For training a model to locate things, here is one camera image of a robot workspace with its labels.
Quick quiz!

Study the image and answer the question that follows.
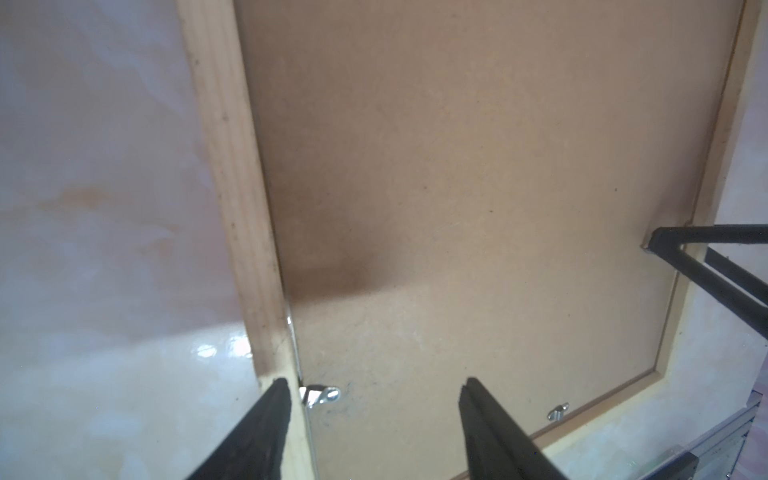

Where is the light wooden picture frame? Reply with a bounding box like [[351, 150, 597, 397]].
[[175, 0, 763, 480]]

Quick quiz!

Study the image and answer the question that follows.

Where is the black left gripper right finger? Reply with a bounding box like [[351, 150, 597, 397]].
[[459, 377, 565, 480]]

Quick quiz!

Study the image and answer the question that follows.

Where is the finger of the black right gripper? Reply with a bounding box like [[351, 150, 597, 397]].
[[645, 224, 767, 338]]

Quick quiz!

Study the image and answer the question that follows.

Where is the brown cardboard backing board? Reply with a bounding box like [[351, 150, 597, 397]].
[[233, 0, 745, 480]]

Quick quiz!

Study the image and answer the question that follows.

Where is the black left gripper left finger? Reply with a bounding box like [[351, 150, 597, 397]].
[[188, 378, 292, 480]]

